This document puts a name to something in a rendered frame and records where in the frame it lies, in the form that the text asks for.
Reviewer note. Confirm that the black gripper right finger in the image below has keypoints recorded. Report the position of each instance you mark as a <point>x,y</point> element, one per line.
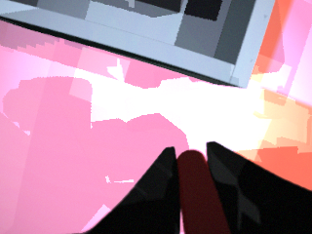
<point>255,200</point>

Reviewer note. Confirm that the white square plate with hole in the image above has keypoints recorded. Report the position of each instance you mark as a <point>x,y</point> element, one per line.
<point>172,5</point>

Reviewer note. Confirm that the dark red peg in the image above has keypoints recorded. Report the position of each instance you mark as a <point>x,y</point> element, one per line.
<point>201,210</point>

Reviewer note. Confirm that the grey open box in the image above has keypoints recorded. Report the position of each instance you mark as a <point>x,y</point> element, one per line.
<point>216,41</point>

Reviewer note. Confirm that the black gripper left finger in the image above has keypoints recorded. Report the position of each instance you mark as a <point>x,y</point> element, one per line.
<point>152,205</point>

